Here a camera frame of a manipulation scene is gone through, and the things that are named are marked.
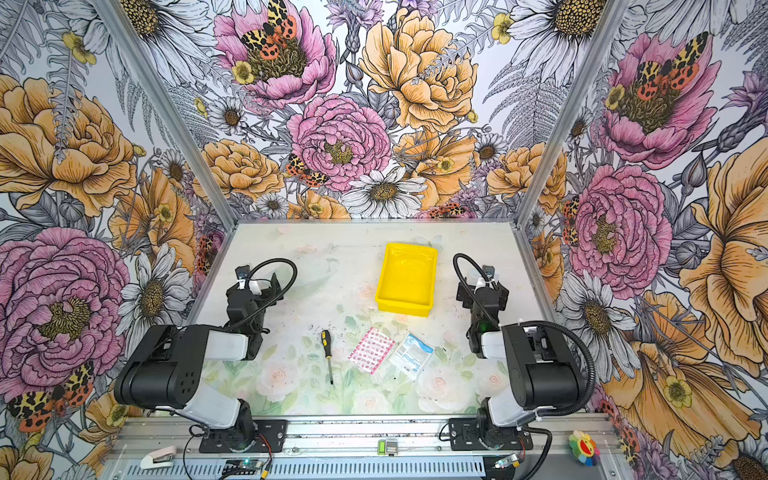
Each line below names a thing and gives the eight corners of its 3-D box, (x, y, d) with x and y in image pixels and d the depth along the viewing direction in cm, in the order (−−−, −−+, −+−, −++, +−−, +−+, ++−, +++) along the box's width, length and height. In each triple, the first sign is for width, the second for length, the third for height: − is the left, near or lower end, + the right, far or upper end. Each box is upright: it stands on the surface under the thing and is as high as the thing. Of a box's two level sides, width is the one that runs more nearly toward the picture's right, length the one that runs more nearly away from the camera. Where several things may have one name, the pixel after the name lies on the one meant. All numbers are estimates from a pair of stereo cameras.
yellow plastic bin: (374, 314, 98) (373, 303, 93) (387, 252, 115) (386, 240, 110) (432, 322, 97) (434, 311, 91) (436, 258, 113) (438, 246, 108)
